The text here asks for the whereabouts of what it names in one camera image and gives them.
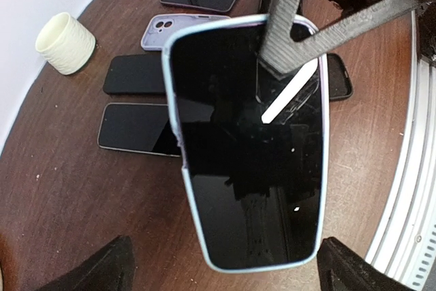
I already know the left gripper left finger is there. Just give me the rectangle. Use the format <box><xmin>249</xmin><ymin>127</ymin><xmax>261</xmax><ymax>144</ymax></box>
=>
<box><xmin>39</xmin><ymin>235</ymin><xmax>136</xmax><ymax>290</ymax></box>

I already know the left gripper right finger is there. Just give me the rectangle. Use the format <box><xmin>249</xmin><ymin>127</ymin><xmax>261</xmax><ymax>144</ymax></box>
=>
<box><xmin>317</xmin><ymin>237</ymin><xmax>409</xmax><ymax>291</ymax></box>

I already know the cream textured mug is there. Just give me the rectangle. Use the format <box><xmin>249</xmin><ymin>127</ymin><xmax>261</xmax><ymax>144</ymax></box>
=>
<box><xmin>35</xmin><ymin>12</ymin><xmax>96</xmax><ymax>76</ymax></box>

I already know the lilac silicone phone case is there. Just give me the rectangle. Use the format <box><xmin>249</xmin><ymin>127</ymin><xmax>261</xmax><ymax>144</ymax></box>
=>
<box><xmin>140</xmin><ymin>14</ymin><xmax>229</xmax><ymax>51</ymax></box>

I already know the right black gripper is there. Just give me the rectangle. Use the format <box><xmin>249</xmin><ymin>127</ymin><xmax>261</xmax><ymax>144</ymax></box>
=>
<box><xmin>259</xmin><ymin>0</ymin><xmax>434</xmax><ymax>78</ymax></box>

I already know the black phone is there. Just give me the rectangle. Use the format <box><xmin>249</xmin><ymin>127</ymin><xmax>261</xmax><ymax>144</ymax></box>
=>
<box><xmin>97</xmin><ymin>103</ymin><xmax>181</xmax><ymax>157</ymax></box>
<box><xmin>103</xmin><ymin>52</ymin><xmax>166</xmax><ymax>95</ymax></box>

